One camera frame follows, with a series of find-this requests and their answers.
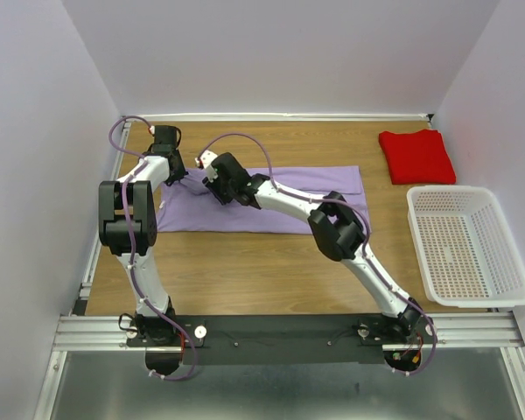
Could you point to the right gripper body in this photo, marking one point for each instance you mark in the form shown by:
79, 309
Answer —
223, 192

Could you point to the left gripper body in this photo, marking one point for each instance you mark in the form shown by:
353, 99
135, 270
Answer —
180, 172

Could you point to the purple t-shirt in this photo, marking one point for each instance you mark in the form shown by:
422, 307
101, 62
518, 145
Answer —
188, 205

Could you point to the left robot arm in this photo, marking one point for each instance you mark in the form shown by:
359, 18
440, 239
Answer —
128, 227

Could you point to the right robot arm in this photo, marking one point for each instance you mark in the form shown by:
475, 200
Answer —
340, 232

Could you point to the folded red t-shirt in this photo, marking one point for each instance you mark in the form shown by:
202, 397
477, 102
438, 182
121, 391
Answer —
417, 158

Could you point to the white plastic basket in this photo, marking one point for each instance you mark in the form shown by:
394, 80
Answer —
466, 252

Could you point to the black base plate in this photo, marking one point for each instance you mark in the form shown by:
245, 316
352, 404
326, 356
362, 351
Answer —
280, 339

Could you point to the aluminium frame rail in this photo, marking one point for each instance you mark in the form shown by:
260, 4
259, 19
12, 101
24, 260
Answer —
88, 334

